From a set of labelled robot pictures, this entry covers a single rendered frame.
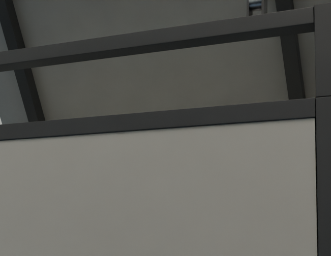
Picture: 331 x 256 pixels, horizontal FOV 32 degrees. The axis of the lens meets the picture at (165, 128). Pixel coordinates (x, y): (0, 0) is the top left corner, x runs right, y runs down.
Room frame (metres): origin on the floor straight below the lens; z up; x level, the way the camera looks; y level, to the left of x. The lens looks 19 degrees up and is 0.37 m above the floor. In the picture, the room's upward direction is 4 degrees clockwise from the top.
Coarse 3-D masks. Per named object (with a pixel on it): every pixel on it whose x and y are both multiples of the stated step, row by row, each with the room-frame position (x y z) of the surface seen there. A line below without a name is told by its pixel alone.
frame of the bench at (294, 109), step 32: (0, 128) 1.30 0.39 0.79; (32, 128) 1.27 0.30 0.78; (64, 128) 1.23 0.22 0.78; (96, 128) 1.20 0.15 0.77; (128, 128) 1.17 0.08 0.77; (160, 128) 1.14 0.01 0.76; (320, 128) 1.01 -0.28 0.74; (320, 160) 1.01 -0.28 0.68; (320, 192) 1.01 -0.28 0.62; (320, 224) 1.01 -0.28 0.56
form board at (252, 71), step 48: (48, 0) 1.57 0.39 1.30; (96, 0) 1.52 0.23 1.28; (144, 0) 1.47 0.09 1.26; (192, 0) 1.43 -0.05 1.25; (240, 0) 1.39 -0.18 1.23; (0, 48) 1.74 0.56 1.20; (192, 48) 1.52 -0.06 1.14; (240, 48) 1.47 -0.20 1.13; (0, 96) 1.85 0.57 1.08; (48, 96) 1.79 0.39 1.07; (96, 96) 1.73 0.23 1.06; (144, 96) 1.67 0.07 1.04; (192, 96) 1.61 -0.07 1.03; (240, 96) 1.56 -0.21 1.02
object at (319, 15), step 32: (160, 32) 1.15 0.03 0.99; (192, 32) 1.12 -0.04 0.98; (224, 32) 1.09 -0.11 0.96; (256, 32) 1.07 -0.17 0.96; (288, 32) 1.06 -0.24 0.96; (320, 32) 1.01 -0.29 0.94; (0, 64) 1.32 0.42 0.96; (32, 64) 1.30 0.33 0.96; (320, 64) 1.01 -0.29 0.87; (320, 96) 1.01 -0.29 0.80
